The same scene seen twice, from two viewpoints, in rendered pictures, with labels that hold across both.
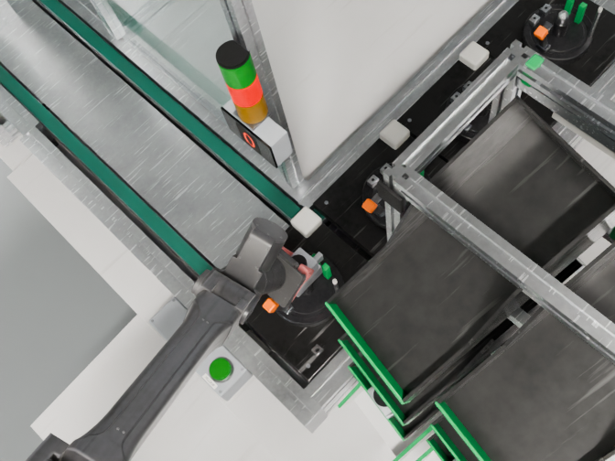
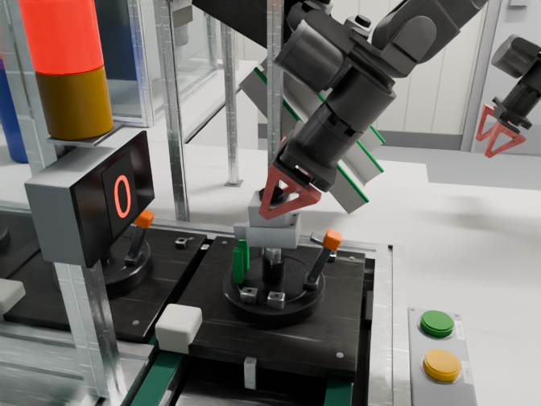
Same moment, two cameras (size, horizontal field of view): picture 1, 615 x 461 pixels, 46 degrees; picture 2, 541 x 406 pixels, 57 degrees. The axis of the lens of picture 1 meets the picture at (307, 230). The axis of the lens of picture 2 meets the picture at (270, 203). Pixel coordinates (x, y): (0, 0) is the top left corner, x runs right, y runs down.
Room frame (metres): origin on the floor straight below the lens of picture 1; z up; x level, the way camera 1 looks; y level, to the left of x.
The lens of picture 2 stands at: (0.85, 0.39, 1.40)
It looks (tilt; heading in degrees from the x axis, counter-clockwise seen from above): 28 degrees down; 221
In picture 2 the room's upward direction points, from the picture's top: straight up
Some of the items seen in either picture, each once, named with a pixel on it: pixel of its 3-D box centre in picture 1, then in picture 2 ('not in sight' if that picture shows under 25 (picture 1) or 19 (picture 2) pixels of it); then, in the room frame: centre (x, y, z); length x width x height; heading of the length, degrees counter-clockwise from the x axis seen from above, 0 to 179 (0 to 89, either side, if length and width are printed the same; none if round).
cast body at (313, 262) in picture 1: (303, 266); (265, 215); (0.45, 0.03, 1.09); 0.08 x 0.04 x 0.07; 120
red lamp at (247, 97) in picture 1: (243, 85); (63, 31); (0.67, 0.02, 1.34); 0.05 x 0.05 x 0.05
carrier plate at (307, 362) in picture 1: (307, 292); (273, 296); (0.44, 0.04, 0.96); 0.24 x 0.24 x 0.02; 29
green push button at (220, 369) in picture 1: (221, 369); (436, 325); (0.35, 0.23, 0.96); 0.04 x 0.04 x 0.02
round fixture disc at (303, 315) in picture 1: (307, 289); (273, 284); (0.44, 0.04, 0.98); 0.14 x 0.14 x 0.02
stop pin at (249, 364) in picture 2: not in sight; (250, 373); (0.55, 0.10, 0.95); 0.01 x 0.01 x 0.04; 29
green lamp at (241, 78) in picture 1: (236, 66); not in sight; (0.67, 0.02, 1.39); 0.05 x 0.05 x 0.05
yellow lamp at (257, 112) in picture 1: (250, 102); (76, 99); (0.67, 0.02, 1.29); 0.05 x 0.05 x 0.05
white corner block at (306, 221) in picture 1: (307, 223); (179, 329); (0.58, 0.00, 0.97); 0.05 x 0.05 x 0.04; 29
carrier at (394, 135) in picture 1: (398, 188); (97, 242); (0.57, -0.19, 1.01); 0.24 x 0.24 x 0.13; 29
